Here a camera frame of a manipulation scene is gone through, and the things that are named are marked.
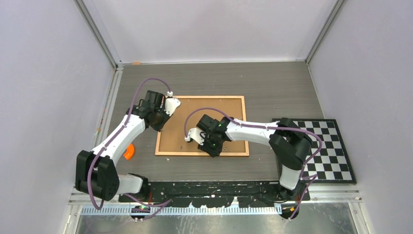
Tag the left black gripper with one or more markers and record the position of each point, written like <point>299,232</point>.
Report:
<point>158,127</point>

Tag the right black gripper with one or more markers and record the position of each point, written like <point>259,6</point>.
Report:
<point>213,152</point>

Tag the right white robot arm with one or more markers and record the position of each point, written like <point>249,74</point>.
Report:
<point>290,145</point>

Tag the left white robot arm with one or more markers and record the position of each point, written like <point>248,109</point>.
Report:
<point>96,169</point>

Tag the orange curved plastic piece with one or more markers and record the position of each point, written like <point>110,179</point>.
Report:
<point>129,153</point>

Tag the black white checkerboard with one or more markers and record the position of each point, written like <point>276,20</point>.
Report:
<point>331,164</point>

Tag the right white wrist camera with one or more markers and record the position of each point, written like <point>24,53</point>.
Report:
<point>195,134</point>

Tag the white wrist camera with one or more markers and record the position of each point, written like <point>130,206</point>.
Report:
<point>195,134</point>
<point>171,103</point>

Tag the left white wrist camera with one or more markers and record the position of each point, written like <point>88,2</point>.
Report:
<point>171,103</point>

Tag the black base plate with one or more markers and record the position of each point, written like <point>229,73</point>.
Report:
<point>215,194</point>

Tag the aluminium rail front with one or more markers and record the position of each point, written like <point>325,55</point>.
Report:
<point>230,207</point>

